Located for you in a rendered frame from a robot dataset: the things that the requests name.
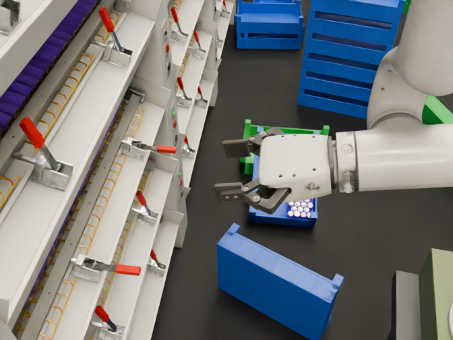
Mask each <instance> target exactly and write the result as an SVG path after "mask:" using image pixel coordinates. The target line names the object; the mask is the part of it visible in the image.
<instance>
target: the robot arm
mask: <svg viewBox="0 0 453 340"><path fill-rule="evenodd" d="M452 93H453V0H411V4H410V6H409V11H408V13H407V17H406V21H405V24H404V29H403V31H402V36H401V39H400V43H399V45H398V46H397V47H395V48H393V49H392V50H391V51H389V52H388V53H386V55H385V56H384V57H383V59H382V60H381V62H380V64H379V66H378V69H377V71H376V74H375V78H374V81H373V86H372V89H371V94H370V97H369V103H368V107H367V130H362V131H353V132H337V133H336V140H333V141H332V137H331V136H324V135H315V134H287V135H285V134H284V133H283V132H282V131H281V130H280V129H279V128H278V127H273V128H271V129H269V130H266V131H263V132H260V133H258V134H257V135H256V136H250V137H248V139H240V140H225V141H223V142H222V146H223V149H224V153H225V157H226V158H228V159H230V158H240V157H250V156H251V153H253V154H255V155H257V156H259V157H260V158H259V165H258V178H256V179H255V180H253V181H251V182H249V183H247V184H246V185H244V186H242V183H240V182H235V183H216V184H215V185H214V191H215V194H216V197H217V200H218V201H219V202H234V201H245V203H246V204H249V205H250V206H252V207H253V208H255V209H256V210H261V211H263V212H265V213H268V214H269V215H272V214H274V212H275V211H276V210H277V209H278V207H279V206H280V205H281V204H282V203H283V202H294V201H300V200H309V199H312V198H319V197H322V196H326V195H328V194H331V193H332V190H335V185H339V191H340V192H346V193H351V192H357V191H358V192H364V191H377V190H403V189H417V188H442V187H453V124H452V123H445V124H436V125H425V124H423V122H422V112H423V108H424V105H425V102H426V100H427V97H428V96H429V95H431V96H444V95H448V94H452ZM257 188H258V190H257V191H255V192H254V191H253V190H255V189H257Z"/></svg>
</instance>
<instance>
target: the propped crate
mask: <svg viewBox="0 0 453 340"><path fill-rule="evenodd" d="M263 131H264V128H263V127H258V130H257V134H258V133H260V132H263ZM313 134H315V135H319V134H320V132H313ZM259 158H260V157H259V156H257V155H255V156H254V164H253V177H252V181H253V180H255V179H256V178H258V165H259ZM311 203H312V204H313V208H312V210H311V212H310V219H294V218H287V214H288V213H287V212H286V210H287V206H288V203H287V202H283V203H282V204H281V205H280V206H279V207H278V209H277V210H276V211H275V212H274V214H272V215H269V214H268V213H265V212H263V211H261V210H256V209H255V208H253V207H252V206H250V205H249V222H256V223H269V224H277V225H291V226H299V227H313V228H314V226H315V222H316V220H317V218H318V213H317V198H313V199H312V201H311Z"/></svg>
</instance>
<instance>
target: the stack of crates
mask: <svg viewBox="0 0 453 340"><path fill-rule="evenodd" d="M405 1H406V0H311V2H310V8H309V17H308V23H307V33H306V38H305V48H304V54H303V63H302V69H301V79H300V84H299V93H298V99H297V104H298V105H303V106H307V107H313V108H316V109H322V110H326V111H331V112H335V113H341V114H345V115H350V116H354V117H360V118H364V119H367V107H368V103H369V97H370V94H371V89H372V86H373V81H374V78H375V74H376V71H377V69H378V66H379V64H380V62H381V60H382V59H383V57H384V56H385V55H386V53H388V52H389V51H391V50H392V47H393V44H394V40H395V37H396V33H397V30H398V25H399V23H400V19H401V15H402V11H403V8H404V4H405Z"/></svg>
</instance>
